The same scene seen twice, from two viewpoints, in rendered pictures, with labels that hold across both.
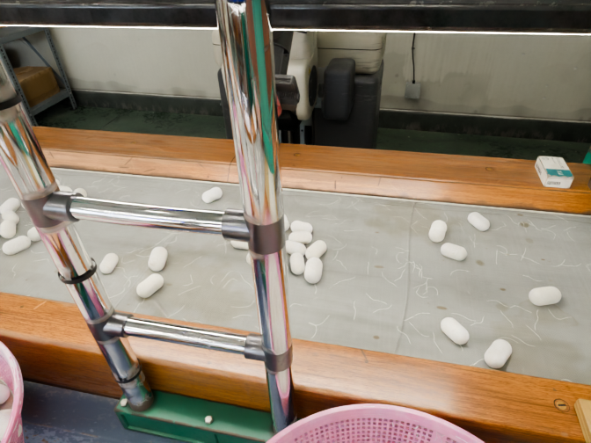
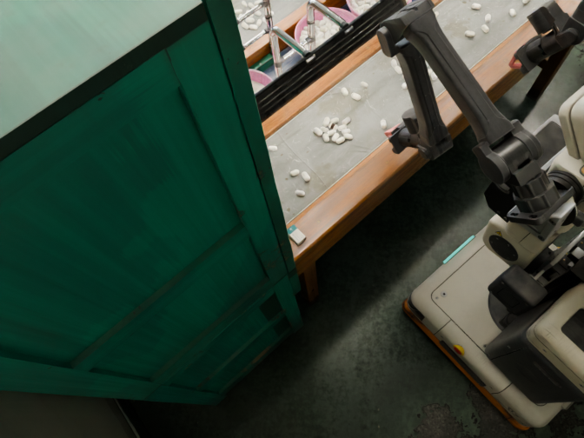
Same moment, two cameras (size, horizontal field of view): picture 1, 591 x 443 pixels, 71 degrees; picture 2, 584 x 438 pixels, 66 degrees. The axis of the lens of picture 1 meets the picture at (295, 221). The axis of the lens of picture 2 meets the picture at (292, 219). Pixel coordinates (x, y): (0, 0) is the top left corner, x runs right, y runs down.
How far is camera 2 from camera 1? 1.55 m
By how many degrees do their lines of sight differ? 71
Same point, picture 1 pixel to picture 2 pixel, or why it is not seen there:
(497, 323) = not seen: hidden behind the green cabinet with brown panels
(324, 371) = (283, 111)
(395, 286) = (297, 149)
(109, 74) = not seen: outside the picture
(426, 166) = (339, 201)
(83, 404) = not seen: hidden behind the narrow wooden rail
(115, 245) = (375, 89)
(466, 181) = (318, 204)
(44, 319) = (345, 64)
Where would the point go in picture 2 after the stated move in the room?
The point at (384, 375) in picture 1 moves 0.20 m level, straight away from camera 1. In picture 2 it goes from (273, 121) to (305, 159)
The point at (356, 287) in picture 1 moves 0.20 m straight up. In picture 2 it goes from (304, 140) to (301, 105)
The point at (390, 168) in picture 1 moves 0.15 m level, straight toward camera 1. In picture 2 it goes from (348, 187) to (318, 158)
